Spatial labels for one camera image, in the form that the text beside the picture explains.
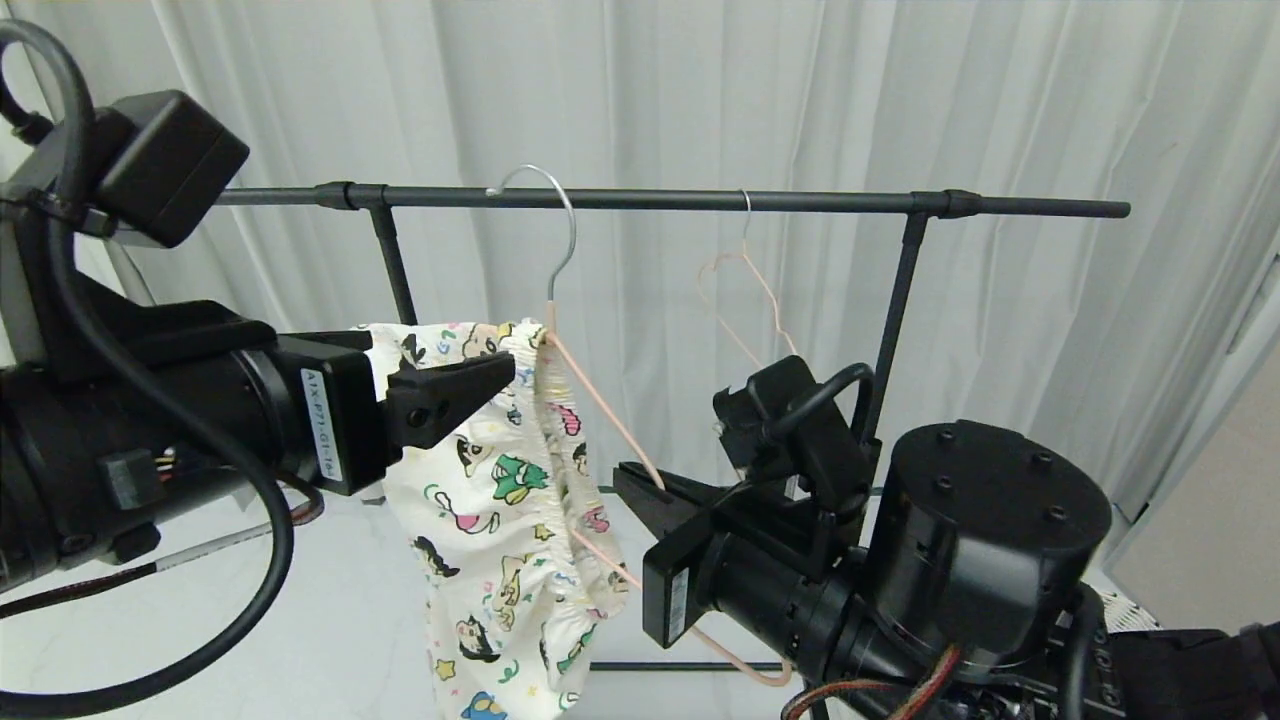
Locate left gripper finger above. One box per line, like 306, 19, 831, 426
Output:
385, 350, 518, 453

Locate white curtain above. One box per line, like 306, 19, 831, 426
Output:
0, 0, 1280, 531

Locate cream printed shorts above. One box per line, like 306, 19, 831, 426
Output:
360, 320, 631, 720

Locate white laundry basket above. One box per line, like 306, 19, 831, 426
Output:
1095, 588, 1163, 633

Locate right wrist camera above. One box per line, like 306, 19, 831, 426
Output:
712, 355, 883, 501

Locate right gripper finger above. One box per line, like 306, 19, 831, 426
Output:
612, 462, 723, 548

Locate black cable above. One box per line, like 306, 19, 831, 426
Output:
0, 18, 297, 719
765, 362, 879, 451

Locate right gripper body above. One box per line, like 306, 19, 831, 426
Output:
640, 480, 906, 686

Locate black clothes rack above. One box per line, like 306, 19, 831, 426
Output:
215, 182, 1131, 720

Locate pink clothes hanger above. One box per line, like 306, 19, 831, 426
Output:
697, 190, 799, 371
487, 165, 798, 689

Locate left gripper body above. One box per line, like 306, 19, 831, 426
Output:
0, 333, 393, 593

